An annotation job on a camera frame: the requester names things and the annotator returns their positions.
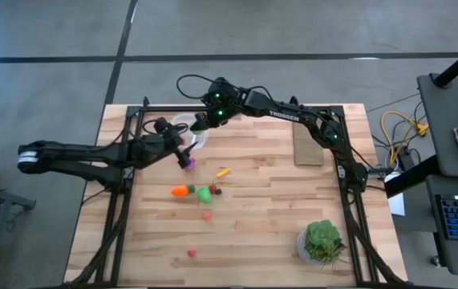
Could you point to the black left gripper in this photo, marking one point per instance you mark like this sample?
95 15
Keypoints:
170 144

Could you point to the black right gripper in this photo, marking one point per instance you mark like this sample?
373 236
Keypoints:
216 114

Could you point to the purple striped toy onion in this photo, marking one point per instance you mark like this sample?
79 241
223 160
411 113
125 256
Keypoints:
191 164

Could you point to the orange toy carrot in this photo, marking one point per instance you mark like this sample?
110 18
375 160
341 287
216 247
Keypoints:
180 190

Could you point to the yellow toy banana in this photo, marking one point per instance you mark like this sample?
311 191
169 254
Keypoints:
223 173

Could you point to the green leafy toy vegetable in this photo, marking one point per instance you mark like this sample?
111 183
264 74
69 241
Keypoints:
204 196

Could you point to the pink toy ball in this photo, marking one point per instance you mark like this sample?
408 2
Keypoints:
207 216

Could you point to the red toy strawberry green leaves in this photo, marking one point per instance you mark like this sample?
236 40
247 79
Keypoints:
191 253

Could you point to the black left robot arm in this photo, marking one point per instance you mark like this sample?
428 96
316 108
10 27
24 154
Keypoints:
72 154

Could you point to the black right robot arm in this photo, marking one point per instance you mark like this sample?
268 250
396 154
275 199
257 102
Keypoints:
284 114

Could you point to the clear plastic tupperware container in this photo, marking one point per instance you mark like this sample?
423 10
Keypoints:
202 141

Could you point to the small red toy berry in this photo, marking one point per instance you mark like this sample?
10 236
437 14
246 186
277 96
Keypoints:
212 188

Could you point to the black toy blackberry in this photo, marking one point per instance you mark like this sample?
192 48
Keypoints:
218 192

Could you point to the tan folded cloth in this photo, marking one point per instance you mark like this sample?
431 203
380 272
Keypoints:
308 148

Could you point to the succulent in white pot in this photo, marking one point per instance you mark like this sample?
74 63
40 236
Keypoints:
323 241

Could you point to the black power strip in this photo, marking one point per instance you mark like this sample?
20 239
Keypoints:
406 159

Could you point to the white paper sheet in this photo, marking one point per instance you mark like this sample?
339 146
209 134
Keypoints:
396 202

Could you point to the grey side desk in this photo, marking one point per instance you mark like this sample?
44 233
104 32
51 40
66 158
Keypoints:
441 120

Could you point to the black aluminium table frame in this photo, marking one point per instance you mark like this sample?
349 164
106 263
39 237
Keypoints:
156 108

